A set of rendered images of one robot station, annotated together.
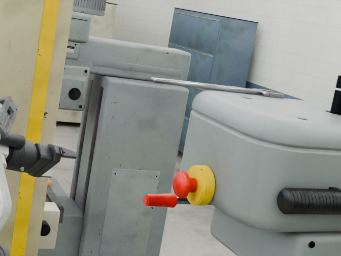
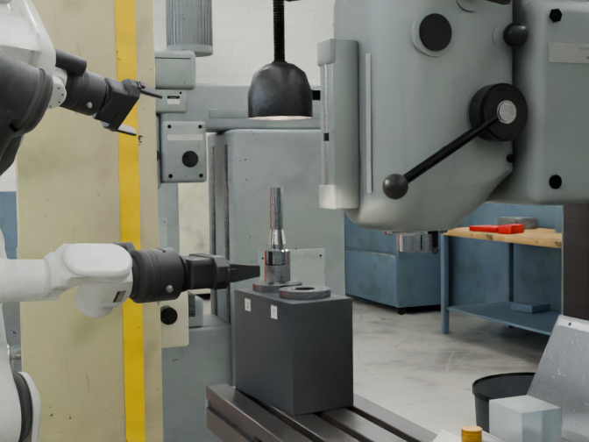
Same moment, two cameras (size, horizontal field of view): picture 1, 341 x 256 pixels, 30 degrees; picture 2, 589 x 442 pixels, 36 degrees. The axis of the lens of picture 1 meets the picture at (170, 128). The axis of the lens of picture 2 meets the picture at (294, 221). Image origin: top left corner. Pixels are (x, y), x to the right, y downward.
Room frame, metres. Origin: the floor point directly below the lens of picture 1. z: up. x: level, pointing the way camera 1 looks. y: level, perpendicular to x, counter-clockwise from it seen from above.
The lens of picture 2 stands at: (-0.16, -0.21, 1.39)
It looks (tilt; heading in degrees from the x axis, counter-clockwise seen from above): 3 degrees down; 5
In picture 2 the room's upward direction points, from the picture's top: 1 degrees counter-clockwise
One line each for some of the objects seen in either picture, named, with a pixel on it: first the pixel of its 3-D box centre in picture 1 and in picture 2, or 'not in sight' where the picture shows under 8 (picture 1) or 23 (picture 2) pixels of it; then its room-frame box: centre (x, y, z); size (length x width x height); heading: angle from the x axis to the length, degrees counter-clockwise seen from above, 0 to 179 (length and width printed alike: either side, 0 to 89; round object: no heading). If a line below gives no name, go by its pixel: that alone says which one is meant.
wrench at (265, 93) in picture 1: (217, 87); not in sight; (1.06, -0.07, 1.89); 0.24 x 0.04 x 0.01; 117
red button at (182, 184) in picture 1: (185, 184); not in sight; (0.91, -0.04, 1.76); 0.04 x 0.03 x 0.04; 28
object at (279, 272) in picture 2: not in sight; (277, 268); (1.45, -0.03, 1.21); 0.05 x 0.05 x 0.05
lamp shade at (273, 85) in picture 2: not in sight; (280, 89); (0.83, -0.10, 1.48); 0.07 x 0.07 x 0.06
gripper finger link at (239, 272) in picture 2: not in sight; (244, 272); (1.34, 0.01, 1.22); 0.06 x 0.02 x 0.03; 129
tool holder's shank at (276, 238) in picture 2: not in sight; (276, 218); (1.45, -0.03, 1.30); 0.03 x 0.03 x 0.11
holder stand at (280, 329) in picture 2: not in sight; (291, 341); (1.41, -0.06, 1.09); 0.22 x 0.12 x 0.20; 35
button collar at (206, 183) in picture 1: (199, 185); not in sight; (0.92, -0.06, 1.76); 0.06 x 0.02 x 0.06; 28
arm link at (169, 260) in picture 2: not in sight; (181, 274); (1.33, 0.12, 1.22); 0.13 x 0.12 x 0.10; 39
